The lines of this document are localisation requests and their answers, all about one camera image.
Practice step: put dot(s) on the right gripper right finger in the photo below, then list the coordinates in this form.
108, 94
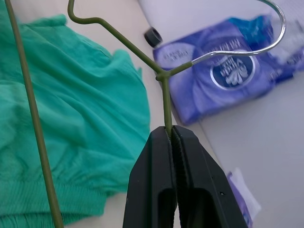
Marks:
204, 185

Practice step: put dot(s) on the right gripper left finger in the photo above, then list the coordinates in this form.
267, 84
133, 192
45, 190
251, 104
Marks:
149, 178

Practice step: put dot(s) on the green shorts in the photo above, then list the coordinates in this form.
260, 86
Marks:
83, 95

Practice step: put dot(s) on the small purple tissue pack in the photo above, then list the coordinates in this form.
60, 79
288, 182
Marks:
240, 197

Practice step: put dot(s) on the purple tissue multipack bag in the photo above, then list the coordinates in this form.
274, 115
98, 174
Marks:
213, 95

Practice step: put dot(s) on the small black round cup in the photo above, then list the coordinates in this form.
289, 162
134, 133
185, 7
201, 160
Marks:
157, 41

